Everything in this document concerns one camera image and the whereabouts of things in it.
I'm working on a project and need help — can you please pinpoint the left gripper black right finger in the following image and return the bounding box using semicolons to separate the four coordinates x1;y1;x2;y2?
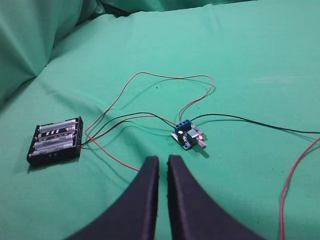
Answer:
167;155;262;240

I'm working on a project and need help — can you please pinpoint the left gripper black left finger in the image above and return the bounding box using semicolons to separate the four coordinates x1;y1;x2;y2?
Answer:
68;156;159;240

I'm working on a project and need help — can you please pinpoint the blue motor controller board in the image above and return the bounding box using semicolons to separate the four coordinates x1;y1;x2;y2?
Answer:
171;119;207;151

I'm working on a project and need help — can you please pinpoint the bottom silver AA battery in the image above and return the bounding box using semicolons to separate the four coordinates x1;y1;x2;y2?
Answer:
28;145;71;157

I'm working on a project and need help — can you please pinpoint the silver aa battery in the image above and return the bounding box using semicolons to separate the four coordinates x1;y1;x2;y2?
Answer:
39;118;76;133
34;138;73;150
28;145;71;157

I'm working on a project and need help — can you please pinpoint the black battery holder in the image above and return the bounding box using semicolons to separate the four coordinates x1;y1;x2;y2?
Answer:
26;116;84;168

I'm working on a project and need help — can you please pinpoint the top silver AA battery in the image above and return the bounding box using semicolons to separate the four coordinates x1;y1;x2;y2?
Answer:
39;118;76;133

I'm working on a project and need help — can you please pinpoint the green cloth table cover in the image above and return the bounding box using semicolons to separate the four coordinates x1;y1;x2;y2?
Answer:
0;0;320;240

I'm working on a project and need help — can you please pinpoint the black wire to right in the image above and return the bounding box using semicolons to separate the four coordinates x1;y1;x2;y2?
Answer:
191;113;320;135

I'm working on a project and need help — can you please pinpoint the black wire from holder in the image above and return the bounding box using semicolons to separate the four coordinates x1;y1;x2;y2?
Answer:
80;112;177;147

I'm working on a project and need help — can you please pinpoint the pink red wire right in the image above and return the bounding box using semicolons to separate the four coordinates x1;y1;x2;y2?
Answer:
279;136;320;240

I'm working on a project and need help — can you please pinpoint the red wire loop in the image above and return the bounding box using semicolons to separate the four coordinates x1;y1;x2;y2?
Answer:
85;71;215;172

